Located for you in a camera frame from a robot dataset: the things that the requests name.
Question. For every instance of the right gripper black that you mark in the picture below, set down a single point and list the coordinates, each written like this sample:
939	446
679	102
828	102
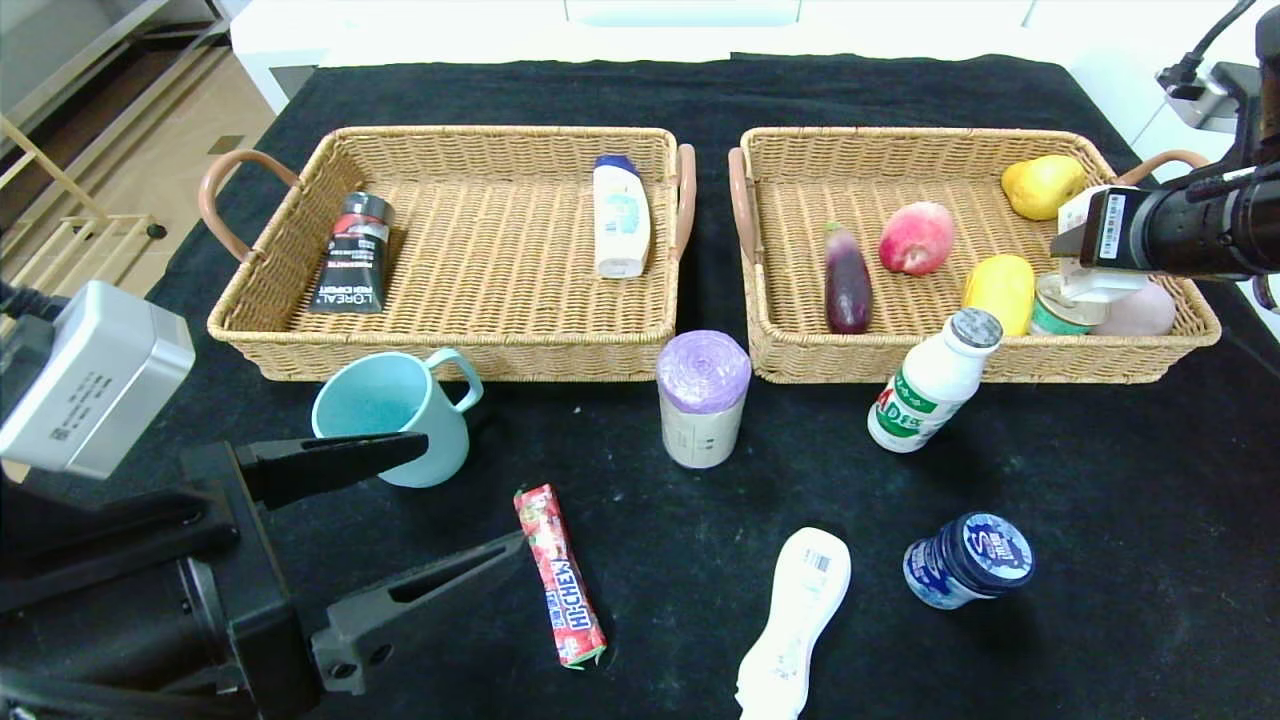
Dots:
1108	228

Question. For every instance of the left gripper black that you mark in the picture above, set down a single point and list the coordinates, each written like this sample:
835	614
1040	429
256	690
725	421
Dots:
252	570

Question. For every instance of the white yellow drink carton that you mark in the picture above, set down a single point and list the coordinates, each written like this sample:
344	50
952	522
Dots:
1095	285

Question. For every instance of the teal plastic mug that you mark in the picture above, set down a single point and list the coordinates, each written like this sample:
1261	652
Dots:
435	475

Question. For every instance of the white AD milk bottle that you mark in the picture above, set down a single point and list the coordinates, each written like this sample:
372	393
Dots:
925	395

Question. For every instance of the dark blue lidded jar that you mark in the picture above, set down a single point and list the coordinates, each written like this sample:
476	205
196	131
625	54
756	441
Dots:
975	550

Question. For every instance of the yellow pear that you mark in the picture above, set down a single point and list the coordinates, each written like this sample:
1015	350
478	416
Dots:
1035	188

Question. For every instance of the pale pink potato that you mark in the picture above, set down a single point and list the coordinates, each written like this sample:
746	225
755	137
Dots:
1145	315

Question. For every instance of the green tin can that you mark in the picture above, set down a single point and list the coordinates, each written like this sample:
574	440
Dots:
1050	318

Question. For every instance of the yellow mango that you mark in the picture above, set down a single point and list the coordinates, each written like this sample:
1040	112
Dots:
1000	290

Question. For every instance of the red peach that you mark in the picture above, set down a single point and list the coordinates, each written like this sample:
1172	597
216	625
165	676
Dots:
915	238

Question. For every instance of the red Hi-Chew candy pack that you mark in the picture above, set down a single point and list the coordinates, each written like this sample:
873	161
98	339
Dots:
565	590

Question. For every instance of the purple eggplant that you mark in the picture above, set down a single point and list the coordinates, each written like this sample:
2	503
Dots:
847	290

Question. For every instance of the black cosmetic tube red band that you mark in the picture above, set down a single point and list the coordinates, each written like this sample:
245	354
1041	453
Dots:
352	268

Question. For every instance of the purple trash bag roll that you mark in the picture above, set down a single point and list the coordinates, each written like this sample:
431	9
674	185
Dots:
700	430

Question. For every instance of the white shampoo bottle blue cap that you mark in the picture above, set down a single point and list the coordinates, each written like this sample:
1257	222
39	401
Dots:
620	228

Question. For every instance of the white flat bottle with barcode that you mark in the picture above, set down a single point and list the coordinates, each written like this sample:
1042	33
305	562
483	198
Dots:
795	620

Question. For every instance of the black tablecloth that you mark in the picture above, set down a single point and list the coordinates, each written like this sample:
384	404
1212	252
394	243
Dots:
640	100

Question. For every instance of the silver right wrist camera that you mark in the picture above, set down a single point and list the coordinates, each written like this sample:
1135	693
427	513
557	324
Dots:
1215	95

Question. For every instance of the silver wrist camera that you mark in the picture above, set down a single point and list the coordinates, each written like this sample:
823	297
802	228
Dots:
1215	95
90	390

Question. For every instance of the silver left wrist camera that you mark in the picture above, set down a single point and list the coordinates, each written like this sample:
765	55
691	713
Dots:
90	390

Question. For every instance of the grey metal shelf frame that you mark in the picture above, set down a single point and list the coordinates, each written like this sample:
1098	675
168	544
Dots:
150	30

